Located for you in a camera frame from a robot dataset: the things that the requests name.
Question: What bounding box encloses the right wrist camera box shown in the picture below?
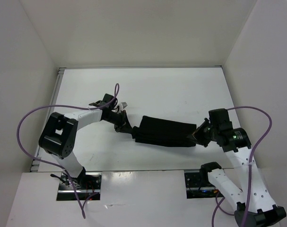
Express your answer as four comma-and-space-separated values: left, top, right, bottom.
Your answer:
209, 108, 233, 131

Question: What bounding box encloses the purple cable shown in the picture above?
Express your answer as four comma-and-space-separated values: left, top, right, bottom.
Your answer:
17, 83, 122, 219
211, 105, 273, 227

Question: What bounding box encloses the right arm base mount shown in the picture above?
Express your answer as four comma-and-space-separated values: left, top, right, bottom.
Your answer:
184, 170, 223, 199

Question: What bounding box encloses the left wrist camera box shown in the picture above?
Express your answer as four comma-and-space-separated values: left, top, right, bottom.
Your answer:
101, 94, 128, 113

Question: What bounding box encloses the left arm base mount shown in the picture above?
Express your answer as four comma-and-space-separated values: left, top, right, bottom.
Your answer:
50, 172, 102, 201

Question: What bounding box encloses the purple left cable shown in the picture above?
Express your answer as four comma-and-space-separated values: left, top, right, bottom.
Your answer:
17, 83, 122, 219

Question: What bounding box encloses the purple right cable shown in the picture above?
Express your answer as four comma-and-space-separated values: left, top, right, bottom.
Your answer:
211, 105, 273, 227

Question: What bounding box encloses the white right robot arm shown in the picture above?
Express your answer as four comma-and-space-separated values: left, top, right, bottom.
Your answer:
188, 119, 287, 227

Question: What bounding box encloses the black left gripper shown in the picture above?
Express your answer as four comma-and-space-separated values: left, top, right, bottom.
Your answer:
104, 109, 134, 134

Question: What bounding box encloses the black skirt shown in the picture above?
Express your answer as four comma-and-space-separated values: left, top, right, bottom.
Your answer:
132, 116, 197, 148

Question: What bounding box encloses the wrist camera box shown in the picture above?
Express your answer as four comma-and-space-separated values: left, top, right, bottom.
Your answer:
101, 94, 128, 113
209, 108, 233, 131

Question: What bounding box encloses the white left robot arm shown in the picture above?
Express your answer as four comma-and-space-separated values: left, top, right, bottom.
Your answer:
39, 108, 132, 189

